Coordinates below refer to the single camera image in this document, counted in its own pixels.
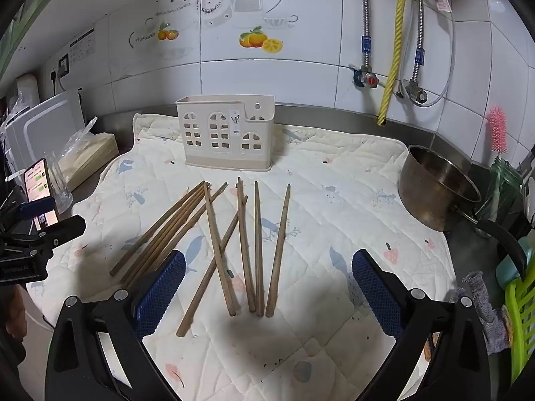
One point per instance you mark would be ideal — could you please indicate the green glass bottle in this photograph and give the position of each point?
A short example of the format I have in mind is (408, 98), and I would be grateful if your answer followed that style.
(505, 192)

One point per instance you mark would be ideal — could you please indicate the white printed quilted mat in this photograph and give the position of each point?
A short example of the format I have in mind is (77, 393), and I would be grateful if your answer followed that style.
(334, 217)

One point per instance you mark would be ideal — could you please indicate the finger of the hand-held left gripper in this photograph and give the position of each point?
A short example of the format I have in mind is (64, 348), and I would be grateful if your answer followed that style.
(62, 227)

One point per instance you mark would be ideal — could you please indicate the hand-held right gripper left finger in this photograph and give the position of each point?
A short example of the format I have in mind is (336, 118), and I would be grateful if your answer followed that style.
(161, 296)

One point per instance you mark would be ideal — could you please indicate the white appliance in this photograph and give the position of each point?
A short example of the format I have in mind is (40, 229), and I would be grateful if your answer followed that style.
(27, 90)

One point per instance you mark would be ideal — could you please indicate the wall socket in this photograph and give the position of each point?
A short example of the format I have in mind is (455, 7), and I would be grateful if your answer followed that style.
(63, 64)

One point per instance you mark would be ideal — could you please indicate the pink bottle brush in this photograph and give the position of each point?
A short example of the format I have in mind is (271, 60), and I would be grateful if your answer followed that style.
(497, 129)

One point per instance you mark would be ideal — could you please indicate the grey knitted cloth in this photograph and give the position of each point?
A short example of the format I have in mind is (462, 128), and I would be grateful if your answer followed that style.
(489, 317)

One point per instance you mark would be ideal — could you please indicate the printed wall label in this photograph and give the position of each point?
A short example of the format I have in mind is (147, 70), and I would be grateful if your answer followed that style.
(81, 48)

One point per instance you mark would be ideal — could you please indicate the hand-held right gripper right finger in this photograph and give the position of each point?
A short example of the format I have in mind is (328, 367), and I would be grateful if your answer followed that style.
(376, 296)

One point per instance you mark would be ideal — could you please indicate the clear plastic tube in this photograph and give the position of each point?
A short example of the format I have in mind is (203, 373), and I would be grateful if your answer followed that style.
(452, 50)

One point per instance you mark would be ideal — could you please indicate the clear drinking glass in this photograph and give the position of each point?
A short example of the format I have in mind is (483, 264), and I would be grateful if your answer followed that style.
(62, 192)

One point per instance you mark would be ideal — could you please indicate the beige plastic utensil holder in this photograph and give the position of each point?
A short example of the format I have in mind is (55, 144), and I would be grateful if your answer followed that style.
(217, 133)

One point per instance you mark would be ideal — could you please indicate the row of wooden chopsticks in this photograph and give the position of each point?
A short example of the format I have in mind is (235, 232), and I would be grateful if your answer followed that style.
(217, 242)

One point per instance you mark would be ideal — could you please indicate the teal bowl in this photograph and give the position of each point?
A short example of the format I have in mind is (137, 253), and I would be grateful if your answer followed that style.
(527, 259)

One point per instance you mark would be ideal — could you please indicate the steel water valve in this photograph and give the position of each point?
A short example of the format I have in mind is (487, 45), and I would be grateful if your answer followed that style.
(413, 91)

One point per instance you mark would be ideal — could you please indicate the green plastic rack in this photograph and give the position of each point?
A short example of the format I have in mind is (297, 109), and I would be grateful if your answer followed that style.
(518, 321)

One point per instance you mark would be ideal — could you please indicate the smartphone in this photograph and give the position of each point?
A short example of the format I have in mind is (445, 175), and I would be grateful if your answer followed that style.
(39, 183)

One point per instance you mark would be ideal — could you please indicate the white plastic board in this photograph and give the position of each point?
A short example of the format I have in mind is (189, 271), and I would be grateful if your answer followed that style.
(54, 125)

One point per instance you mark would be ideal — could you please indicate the hanging paper tag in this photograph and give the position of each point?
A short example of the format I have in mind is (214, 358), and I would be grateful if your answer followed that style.
(443, 3)

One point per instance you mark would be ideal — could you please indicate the bag of beige sheets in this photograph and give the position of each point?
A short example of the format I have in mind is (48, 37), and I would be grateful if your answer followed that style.
(90, 154)

